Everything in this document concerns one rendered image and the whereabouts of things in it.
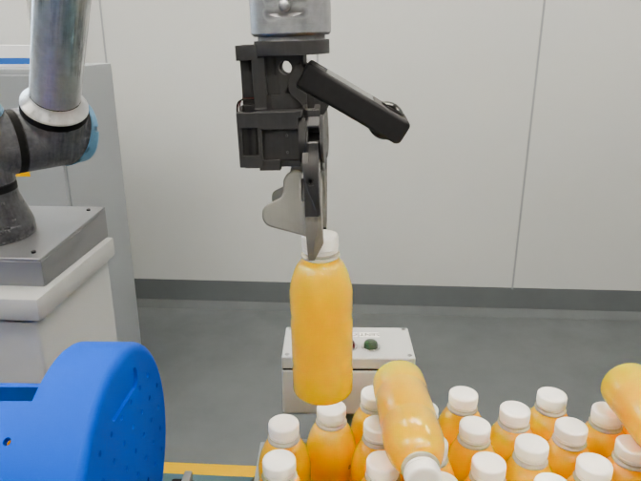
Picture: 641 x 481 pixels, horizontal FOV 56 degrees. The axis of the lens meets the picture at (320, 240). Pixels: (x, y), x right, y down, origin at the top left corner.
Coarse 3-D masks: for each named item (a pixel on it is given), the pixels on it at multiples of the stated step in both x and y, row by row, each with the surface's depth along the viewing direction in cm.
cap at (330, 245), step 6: (324, 234) 63; (330, 234) 63; (336, 234) 62; (324, 240) 61; (330, 240) 61; (336, 240) 62; (306, 246) 61; (324, 246) 61; (330, 246) 61; (336, 246) 62; (306, 252) 62; (324, 252) 61; (330, 252) 61; (336, 252) 62
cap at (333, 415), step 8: (320, 408) 78; (328, 408) 79; (336, 408) 79; (344, 408) 79; (320, 416) 78; (328, 416) 77; (336, 416) 77; (344, 416) 78; (328, 424) 78; (336, 424) 78
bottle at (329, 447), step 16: (320, 432) 78; (336, 432) 78; (352, 432) 80; (320, 448) 78; (336, 448) 78; (352, 448) 79; (320, 464) 78; (336, 464) 78; (320, 480) 79; (336, 480) 79
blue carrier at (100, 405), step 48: (0, 384) 80; (48, 384) 59; (96, 384) 59; (144, 384) 71; (0, 432) 55; (48, 432) 55; (96, 432) 56; (144, 432) 71; (0, 480) 53; (48, 480) 53; (96, 480) 57; (144, 480) 71
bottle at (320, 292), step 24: (312, 264) 62; (336, 264) 62; (312, 288) 61; (336, 288) 62; (312, 312) 62; (336, 312) 62; (312, 336) 63; (336, 336) 63; (312, 360) 64; (336, 360) 64; (312, 384) 65; (336, 384) 65
